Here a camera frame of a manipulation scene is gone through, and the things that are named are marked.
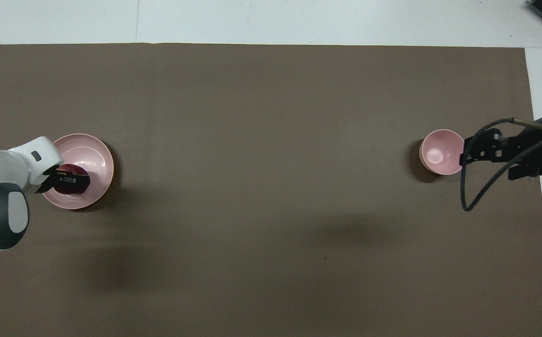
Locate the brown paper table mat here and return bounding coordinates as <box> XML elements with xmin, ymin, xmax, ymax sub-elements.
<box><xmin>0</xmin><ymin>43</ymin><xmax>542</xmax><ymax>337</ymax></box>

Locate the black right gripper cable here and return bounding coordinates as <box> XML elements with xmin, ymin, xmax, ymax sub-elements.
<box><xmin>460</xmin><ymin>118</ymin><xmax>542</xmax><ymax>212</ymax></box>

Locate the red apple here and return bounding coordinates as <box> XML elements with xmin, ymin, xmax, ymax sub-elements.
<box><xmin>53</xmin><ymin>164</ymin><xmax>91</xmax><ymax>196</ymax></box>

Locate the pink plate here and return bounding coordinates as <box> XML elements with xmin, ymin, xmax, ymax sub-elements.
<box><xmin>42</xmin><ymin>133</ymin><xmax>115</xmax><ymax>210</ymax></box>

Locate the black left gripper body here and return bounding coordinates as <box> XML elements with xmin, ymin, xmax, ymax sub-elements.
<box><xmin>35</xmin><ymin>164</ymin><xmax>61</xmax><ymax>194</ymax></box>

